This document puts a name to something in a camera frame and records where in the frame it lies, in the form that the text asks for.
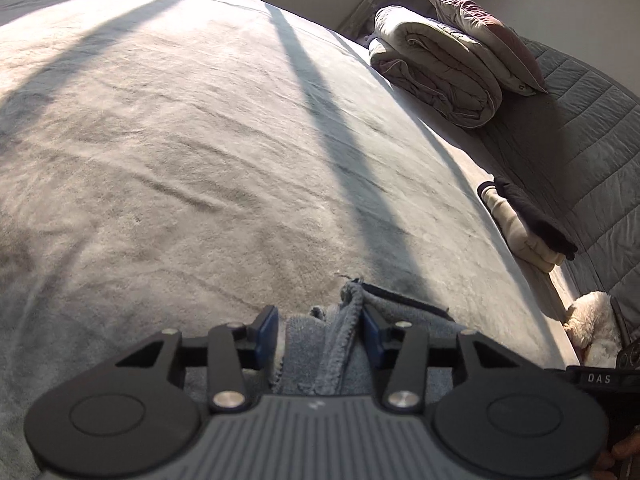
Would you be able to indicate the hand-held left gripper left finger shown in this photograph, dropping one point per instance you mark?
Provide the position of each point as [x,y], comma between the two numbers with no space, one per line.
[267,335]

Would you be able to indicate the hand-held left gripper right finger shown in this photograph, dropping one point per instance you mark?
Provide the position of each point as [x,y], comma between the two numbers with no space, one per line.
[372,332]

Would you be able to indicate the grey patterned knit sweater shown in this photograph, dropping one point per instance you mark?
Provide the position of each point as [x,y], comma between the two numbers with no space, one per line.
[340,350]

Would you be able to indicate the person's right hand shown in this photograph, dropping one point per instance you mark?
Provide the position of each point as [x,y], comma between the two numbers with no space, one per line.
[622,452]

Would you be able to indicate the white fluffy dog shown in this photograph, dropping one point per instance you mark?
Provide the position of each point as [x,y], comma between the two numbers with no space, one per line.
[592,325]

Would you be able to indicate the folded beige garment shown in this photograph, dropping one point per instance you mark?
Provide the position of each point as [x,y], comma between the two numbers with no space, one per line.
[525,247]

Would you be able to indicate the bed with grey sheet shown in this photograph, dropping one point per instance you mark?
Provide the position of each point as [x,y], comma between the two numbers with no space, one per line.
[200,160]

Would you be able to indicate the folded black garment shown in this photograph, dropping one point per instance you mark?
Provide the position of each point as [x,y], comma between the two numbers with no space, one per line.
[535,220]

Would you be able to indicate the grey quilted headboard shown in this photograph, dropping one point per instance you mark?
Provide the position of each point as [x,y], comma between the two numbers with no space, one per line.
[590,135]

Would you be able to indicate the folded beige quilt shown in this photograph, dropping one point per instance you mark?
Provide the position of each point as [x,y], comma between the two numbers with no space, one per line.
[440,70]

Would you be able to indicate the quilted pillow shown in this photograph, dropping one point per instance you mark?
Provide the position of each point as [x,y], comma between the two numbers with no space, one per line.
[490,35]

